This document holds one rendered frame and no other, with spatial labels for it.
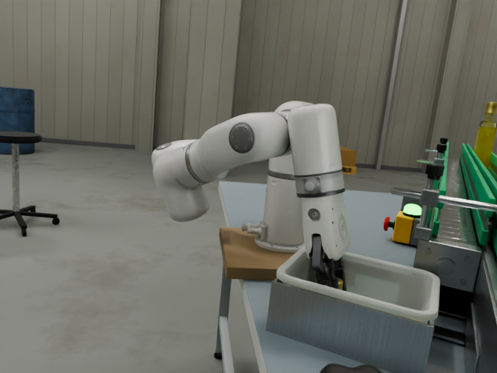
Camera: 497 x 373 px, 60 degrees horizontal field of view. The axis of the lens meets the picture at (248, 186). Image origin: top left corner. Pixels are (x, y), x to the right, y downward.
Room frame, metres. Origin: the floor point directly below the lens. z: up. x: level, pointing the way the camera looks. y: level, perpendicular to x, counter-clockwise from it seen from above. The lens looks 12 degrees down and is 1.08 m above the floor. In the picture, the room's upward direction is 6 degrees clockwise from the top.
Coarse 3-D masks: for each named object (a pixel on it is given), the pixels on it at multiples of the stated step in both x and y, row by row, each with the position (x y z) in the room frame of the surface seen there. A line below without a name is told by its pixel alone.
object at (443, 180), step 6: (444, 156) 1.37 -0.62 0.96; (444, 162) 1.17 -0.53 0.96; (444, 168) 1.03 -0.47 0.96; (444, 174) 0.92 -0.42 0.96; (444, 180) 0.83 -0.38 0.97; (444, 186) 0.75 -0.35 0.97; (444, 192) 0.71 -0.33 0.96; (438, 204) 0.71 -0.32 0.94; (438, 210) 0.71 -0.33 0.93; (438, 216) 0.71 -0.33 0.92; (438, 222) 0.71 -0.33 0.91; (438, 228) 0.71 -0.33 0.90; (432, 234) 0.71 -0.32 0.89
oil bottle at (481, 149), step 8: (488, 104) 1.72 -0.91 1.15; (496, 104) 1.71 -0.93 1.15; (488, 112) 1.71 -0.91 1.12; (488, 120) 1.71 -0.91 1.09; (480, 128) 1.71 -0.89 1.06; (488, 128) 1.70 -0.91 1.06; (496, 128) 1.69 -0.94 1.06; (480, 136) 1.71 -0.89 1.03; (488, 136) 1.69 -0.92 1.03; (480, 144) 1.70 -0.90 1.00; (488, 144) 1.69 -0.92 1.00; (480, 152) 1.70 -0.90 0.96; (488, 152) 1.69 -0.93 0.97; (488, 160) 1.69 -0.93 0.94
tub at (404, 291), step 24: (288, 264) 0.62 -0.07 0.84; (360, 264) 0.68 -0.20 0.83; (384, 264) 0.67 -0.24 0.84; (312, 288) 0.55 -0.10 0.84; (360, 288) 0.68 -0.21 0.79; (384, 288) 0.66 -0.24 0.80; (408, 288) 0.65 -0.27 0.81; (432, 288) 0.58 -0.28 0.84; (408, 312) 0.50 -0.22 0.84; (432, 312) 0.50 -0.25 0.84
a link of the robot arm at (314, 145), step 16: (288, 112) 0.71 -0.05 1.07; (304, 112) 0.64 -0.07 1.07; (320, 112) 0.63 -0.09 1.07; (288, 128) 0.66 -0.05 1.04; (304, 128) 0.63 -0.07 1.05; (320, 128) 0.63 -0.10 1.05; (336, 128) 0.65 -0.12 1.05; (288, 144) 0.69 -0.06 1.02; (304, 144) 0.63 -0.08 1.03; (320, 144) 0.63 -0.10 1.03; (336, 144) 0.64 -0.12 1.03; (304, 160) 0.63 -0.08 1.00; (320, 160) 0.62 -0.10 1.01; (336, 160) 0.63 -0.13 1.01
